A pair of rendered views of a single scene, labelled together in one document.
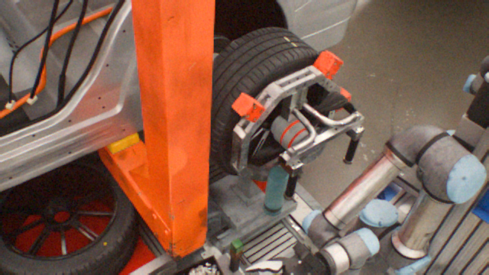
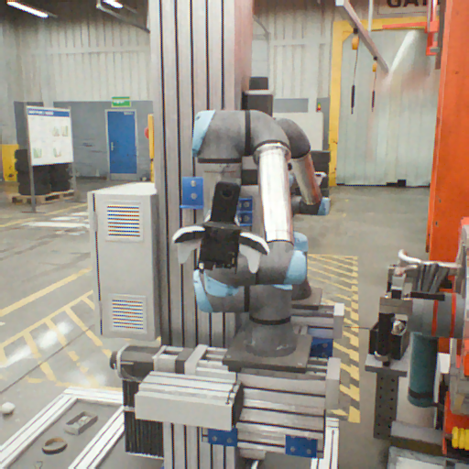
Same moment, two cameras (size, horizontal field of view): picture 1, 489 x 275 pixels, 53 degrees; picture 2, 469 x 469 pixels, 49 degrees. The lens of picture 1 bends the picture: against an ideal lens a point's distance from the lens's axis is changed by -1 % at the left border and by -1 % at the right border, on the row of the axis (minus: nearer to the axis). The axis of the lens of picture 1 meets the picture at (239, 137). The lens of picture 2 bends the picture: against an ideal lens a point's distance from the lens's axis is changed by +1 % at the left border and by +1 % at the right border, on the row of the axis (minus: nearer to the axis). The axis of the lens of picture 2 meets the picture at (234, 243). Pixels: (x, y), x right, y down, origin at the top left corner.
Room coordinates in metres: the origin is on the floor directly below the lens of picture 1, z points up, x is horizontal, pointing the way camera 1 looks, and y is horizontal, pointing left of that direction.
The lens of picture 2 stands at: (2.48, -1.54, 1.40)
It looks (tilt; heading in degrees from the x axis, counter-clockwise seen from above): 12 degrees down; 151
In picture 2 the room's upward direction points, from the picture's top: straight up
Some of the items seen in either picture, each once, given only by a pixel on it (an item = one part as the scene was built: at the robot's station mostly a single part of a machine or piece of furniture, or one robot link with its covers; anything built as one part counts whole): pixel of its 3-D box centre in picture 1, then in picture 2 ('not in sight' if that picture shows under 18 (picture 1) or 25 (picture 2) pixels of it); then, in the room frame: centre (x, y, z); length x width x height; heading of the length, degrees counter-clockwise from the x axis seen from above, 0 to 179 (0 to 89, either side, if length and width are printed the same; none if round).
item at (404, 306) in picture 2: (352, 127); (396, 302); (1.47, -0.46, 0.93); 0.09 x 0.05 x 0.05; 41
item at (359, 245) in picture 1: (355, 247); (286, 181); (0.72, -0.34, 1.21); 0.11 x 0.08 x 0.09; 124
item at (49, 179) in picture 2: not in sight; (43, 174); (-9.36, 0.19, 0.55); 1.40 x 0.80 x 1.09; 135
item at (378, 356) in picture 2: (351, 149); (383, 333); (1.45, -0.48, 0.83); 0.04 x 0.04 x 0.16
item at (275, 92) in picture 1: (286, 127); (468, 317); (1.51, -0.19, 0.85); 0.54 x 0.07 x 0.54; 131
